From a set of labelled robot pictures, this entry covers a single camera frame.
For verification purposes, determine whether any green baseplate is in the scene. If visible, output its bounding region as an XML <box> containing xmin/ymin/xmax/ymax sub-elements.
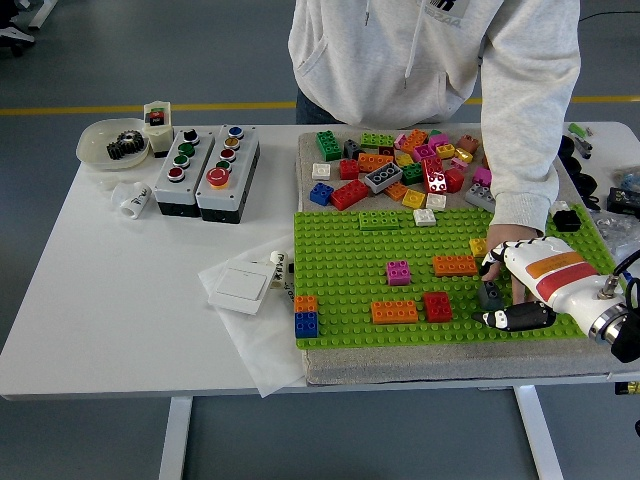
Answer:
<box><xmin>291</xmin><ymin>202</ymin><xmax>619</xmax><ymax>352</ymax></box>

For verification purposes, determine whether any dark grey two-stud brick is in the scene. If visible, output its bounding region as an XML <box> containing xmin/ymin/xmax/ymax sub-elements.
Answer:
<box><xmin>477</xmin><ymin>279</ymin><xmax>505</xmax><ymax>311</ymax></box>

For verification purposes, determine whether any black printed box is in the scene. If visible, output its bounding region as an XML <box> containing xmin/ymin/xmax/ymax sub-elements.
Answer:
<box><xmin>605</xmin><ymin>187</ymin><xmax>640</xmax><ymax>217</ymax></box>

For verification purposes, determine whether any red six-stud brick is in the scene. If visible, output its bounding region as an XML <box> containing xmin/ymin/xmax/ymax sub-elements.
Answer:
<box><xmin>422</xmin><ymin>291</ymin><xmax>454</xmax><ymax>323</ymax></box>

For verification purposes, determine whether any white tissue paper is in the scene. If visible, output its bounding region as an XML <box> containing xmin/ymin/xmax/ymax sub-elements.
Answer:
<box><xmin>197</xmin><ymin>234</ymin><xmax>307</xmax><ymax>399</ymax></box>

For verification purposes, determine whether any white table leg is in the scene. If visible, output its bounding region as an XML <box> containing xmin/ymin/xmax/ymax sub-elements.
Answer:
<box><xmin>513</xmin><ymin>384</ymin><xmax>565</xmax><ymax>480</ymax></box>
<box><xmin>158</xmin><ymin>397</ymin><xmax>194</xmax><ymax>480</ymax></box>

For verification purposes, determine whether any black brick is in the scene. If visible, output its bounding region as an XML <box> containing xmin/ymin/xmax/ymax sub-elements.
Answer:
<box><xmin>552</xmin><ymin>209</ymin><xmax>582</xmax><ymax>234</ymax></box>

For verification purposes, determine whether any cream switch box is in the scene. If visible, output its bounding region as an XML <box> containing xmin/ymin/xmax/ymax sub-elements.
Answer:
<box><xmin>142</xmin><ymin>100</ymin><xmax>175</xmax><ymax>159</ymax></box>

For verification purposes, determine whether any blue four-stud brick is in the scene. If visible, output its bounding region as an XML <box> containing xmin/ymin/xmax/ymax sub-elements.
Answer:
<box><xmin>309</xmin><ymin>182</ymin><xmax>335</xmax><ymax>207</ymax></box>
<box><xmin>294</xmin><ymin>311</ymin><xmax>320</xmax><ymax>340</ymax></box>

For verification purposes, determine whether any black floor cable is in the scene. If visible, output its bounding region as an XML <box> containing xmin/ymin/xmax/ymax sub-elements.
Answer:
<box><xmin>578</xmin><ymin>8</ymin><xmax>640</xmax><ymax>24</ymax></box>

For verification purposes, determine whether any orange eight-stud brick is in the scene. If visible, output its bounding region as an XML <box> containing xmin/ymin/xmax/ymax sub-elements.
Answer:
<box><xmin>431</xmin><ymin>254</ymin><xmax>480</xmax><ymax>278</ymax></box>
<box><xmin>370</xmin><ymin>299</ymin><xmax>419</xmax><ymax>325</ymax></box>
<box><xmin>356</xmin><ymin>152</ymin><xmax>395</xmax><ymax>174</ymax></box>

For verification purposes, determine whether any white wall switch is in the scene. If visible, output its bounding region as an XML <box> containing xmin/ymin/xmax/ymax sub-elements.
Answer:
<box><xmin>206</xmin><ymin>259</ymin><xmax>275</xmax><ymax>316</ymax></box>

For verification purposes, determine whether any clear bag of screws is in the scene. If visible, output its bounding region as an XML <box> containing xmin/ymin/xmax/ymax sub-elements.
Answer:
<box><xmin>592</xmin><ymin>212</ymin><xmax>640</xmax><ymax>261</ymax></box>

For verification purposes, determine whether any grey four-button control box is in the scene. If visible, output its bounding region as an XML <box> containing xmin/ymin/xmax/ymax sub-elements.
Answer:
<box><xmin>152</xmin><ymin>127</ymin><xmax>216</xmax><ymax>219</ymax></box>

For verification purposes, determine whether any red eight-stud brick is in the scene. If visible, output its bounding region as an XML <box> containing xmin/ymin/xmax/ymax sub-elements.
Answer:
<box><xmin>421</xmin><ymin>156</ymin><xmax>447</xmax><ymax>195</ymax></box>
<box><xmin>329</xmin><ymin>179</ymin><xmax>369</xmax><ymax>212</ymax></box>

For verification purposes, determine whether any white pipe tee fitting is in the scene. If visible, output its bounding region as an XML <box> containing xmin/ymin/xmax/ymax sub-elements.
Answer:
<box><xmin>110</xmin><ymin>181</ymin><xmax>153</xmax><ymax>221</ymax></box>

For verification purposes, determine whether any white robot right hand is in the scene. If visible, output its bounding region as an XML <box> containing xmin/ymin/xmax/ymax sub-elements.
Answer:
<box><xmin>472</xmin><ymin>236</ymin><xmax>626</xmax><ymax>334</ymax></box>

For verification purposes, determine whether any white desk leg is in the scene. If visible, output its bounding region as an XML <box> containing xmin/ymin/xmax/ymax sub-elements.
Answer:
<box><xmin>27</xmin><ymin>0</ymin><xmax>57</xmax><ymax>29</ymax></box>

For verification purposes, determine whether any blue plastic packet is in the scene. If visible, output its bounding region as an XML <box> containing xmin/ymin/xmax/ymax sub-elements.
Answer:
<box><xmin>610</xmin><ymin>167</ymin><xmax>640</xmax><ymax>191</ymax></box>

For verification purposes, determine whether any white plastic bowl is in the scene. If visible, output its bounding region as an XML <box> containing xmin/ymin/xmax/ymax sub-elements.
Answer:
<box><xmin>75</xmin><ymin>117</ymin><xmax>151</xmax><ymax>172</ymax></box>

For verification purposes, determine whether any magenta four-stud brick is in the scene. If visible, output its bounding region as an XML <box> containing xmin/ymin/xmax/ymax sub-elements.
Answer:
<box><xmin>385</xmin><ymin>260</ymin><xmax>412</xmax><ymax>287</ymax></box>

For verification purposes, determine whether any grey emergency-stop control box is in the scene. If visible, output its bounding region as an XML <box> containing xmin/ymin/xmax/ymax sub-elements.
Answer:
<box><xmin>193</xmin><ymin>124</ymin><xmax>261</xmax><ymax>225</ymax></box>

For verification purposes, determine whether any light grey eight-stud brick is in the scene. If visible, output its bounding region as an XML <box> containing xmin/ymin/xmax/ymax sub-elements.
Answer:
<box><xmin>464</xmin><ymin>183</ymin><xmax>496</xmax><ymax>214</ymax></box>

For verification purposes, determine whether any lime green flat brick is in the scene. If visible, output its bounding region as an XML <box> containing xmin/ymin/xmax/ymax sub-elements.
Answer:
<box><xmin>357</xmin><ymin>210</ymin><xmax>401</xmax><ymax>232</ymax></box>

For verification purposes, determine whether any person's left hand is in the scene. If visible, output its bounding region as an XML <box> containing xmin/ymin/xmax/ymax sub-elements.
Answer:
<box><xmin>483</xmin><ymin>223</ymin><xmax>540</xmax><ymax>306</ymax></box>

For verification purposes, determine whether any white printed tube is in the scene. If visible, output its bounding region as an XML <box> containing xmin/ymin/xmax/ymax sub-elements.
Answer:
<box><xmin>267</xmin><ymin>248</ymin><xmax>292</xmax><ymax>291</ymax></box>

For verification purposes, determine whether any person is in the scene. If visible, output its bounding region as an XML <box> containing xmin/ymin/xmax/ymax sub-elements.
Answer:
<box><xmin>287</xmin><ymin>0</ymin><xmax>584</xmax><ymax>306</ymax></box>

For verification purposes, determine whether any grey upturned brick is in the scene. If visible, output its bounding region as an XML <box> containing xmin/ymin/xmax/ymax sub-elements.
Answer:
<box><xmin>363</xmin><ymin>164</ymin><xmax>404</xmax><ymax>195</ymax></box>

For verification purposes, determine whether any black strap bundle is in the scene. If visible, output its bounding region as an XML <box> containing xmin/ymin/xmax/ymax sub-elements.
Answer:
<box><xmin>555</xmin><ymin>133</ymin><xmax>603</xmax><ymax>212</ymax></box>

